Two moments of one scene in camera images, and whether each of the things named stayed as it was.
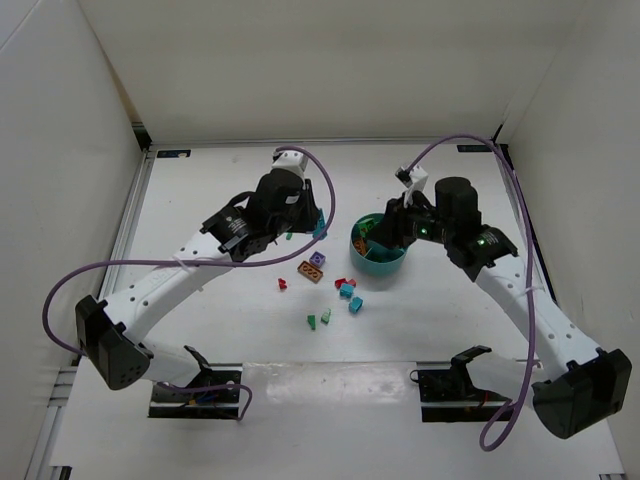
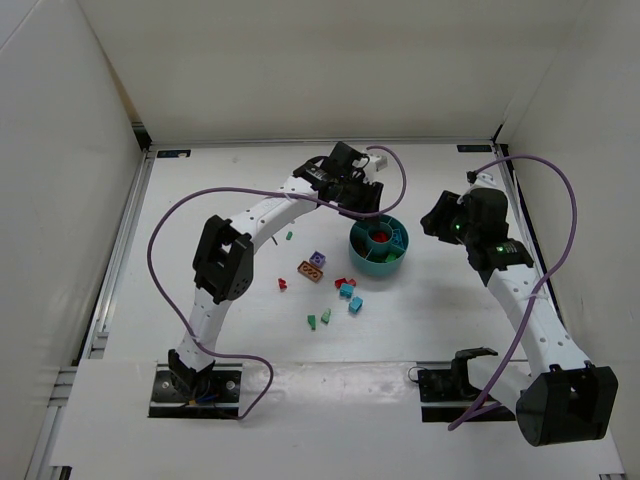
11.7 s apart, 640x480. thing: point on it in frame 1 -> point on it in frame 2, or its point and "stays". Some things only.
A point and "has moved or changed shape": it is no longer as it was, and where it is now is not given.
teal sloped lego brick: [347, 290] stays
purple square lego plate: [317, 259] stays
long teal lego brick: [320, 226] has moved or changed shape
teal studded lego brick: [355, 305] stays
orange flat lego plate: [310, 272] stays
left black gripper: [308, 212] -> [361, 201]
